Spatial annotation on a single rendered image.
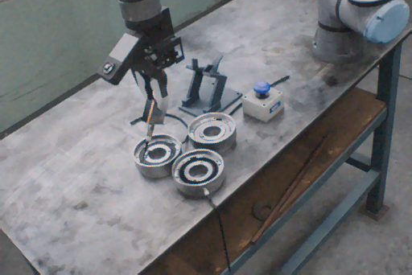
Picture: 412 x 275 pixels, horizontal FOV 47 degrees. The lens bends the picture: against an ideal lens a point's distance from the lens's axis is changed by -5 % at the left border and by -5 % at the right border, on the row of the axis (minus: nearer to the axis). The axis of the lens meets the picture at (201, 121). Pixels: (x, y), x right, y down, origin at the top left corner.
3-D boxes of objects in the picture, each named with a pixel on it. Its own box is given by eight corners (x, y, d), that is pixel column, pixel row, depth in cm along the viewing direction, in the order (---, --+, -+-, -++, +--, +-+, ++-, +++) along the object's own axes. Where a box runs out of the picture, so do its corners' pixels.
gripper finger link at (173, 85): (190, 103, 102) (179, 64, 97) (169, 118, 99) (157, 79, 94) (179, 100, 104) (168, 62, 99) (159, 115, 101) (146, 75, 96)
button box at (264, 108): (266, 123, 113) (265, 106, 110) (243, 112, 117) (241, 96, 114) (287, 105, 117) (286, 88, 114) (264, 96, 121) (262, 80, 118)
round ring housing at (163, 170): (152, 187, 102) (148, 174, 99) (128, 163, 109) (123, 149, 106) (193, 163, 106) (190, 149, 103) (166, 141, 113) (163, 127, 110)
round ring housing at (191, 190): (170, 171, 105) (166, 158, 102) (217, 158, 106) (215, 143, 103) (182, 206, 96) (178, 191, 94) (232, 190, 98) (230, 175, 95)
